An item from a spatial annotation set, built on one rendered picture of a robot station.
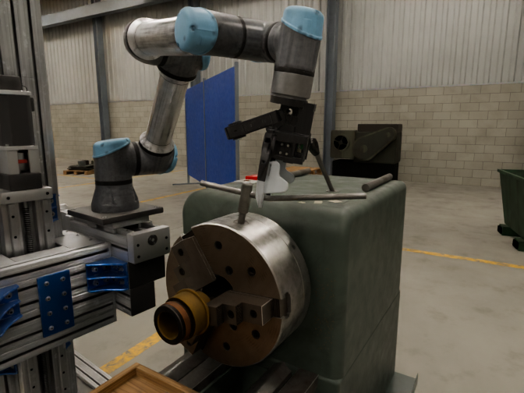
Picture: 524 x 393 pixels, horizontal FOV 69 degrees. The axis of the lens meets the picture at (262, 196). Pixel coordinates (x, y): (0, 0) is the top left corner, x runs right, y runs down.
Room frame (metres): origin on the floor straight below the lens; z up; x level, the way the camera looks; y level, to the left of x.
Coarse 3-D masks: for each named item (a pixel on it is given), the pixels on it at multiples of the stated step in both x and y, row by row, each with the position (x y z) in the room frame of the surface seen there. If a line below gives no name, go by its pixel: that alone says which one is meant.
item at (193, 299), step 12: (168, 300) 0.67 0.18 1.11; (180, 300) 0.65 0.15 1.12; (192, 300) 0.66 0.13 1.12; (204, 300) 0.67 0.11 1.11; (156, 312) 0.65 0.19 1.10; (168, 312) 0.63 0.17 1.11; (180, 312) 0.63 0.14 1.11; (192, 312) 0.64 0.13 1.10; (204, 312) 0.66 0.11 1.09; (156, 324) 0.65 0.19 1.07; (168, 324) 0.66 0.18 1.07; (180, 324) 0.61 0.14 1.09; (192, 324) 0.63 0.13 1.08; (204, 324) 0.66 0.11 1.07; (168, 336) 0.64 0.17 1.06; (180, 336) 0.61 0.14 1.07; (192, 336) 0.64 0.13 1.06
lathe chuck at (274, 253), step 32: (224, 224) 0.75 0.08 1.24; (256, 224) 0.78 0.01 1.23; (224, 256) 0.74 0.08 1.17; (256, 256) 0.70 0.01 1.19; (288, 256) 0.74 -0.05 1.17; (224, 288) 0.84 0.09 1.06; (256, 288) 0.70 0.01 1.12; (288, 288) 0.70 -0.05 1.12; (288, 320) 0.69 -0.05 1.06; (224, 352) 0.75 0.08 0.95; (256, 352) 0.70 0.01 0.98
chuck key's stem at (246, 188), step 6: (246, 186) 0.76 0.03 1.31; (252, 186) 0.76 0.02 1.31; (246, 192) 0.76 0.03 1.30; (240, 198) 0.76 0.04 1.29; (246, 198) 0.76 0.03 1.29; (240, 204) 0.76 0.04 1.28; (246, 204) 0.76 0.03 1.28; (240, 210) 0.76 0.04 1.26; (246, 210) 0.76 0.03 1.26; (240, 216) 0.77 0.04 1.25; (240, 222) 0.77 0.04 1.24
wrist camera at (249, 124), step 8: (272, 112) 0.73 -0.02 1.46; (248, 120) 0.74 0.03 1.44; (256, 120) 0.73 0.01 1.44; (264, 120) 0.73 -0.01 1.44; (272, 120) 0.73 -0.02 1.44; (280, 120) 0.73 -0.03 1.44; (232, 128) 0.75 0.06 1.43; (240, 128) 0.74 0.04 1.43; (248, 128) 0.74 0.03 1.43; (256, 128) 0.74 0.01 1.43; (232, 136) 0.75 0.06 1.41; (240, 136) 0.76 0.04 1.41
